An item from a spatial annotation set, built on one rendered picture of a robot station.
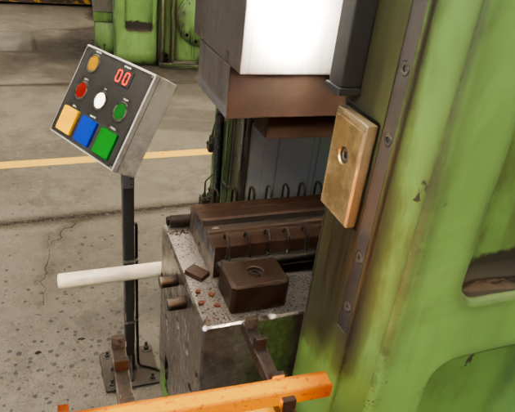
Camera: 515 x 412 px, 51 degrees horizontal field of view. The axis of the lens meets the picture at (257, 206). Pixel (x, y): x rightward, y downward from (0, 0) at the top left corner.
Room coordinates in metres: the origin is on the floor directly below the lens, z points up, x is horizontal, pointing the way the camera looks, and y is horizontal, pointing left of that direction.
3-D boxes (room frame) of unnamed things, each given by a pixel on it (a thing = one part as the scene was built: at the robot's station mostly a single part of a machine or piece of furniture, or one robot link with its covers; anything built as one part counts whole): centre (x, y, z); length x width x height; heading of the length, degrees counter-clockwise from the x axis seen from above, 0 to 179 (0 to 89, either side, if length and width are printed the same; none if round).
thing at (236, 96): (1.09, -0.08, 1.32); 0.42 x 0.20 x 0.10; 114
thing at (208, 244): (1.09, -0.08, 0.96); 0.42 x 0.20 x 0.09; 114
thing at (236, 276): (0.87, -0.01, 0.95); 0.12 x 0.08 x 0.06; 114
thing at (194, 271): (0.92, 0.11, 0.92); 0.04 x 0.03 x 0.01; 60
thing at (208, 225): (1.07, -0.09, 0.99); 0.42 x 0.05 x 0.01; 114
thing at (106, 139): (1.33, 0.43, 1.01); 0.07 x 0.05 x 0.07; 49
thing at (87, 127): (1.39, 0.50, 1.01); 0.07 x 0.05 x 0.07; 49
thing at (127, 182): (1.48, 0.41, 0.54); 0.04 x 0.04 x 1.08; 24
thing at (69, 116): (1.46, 0.58, 1.01); 0.07 x 0.05 x 0.07; 49
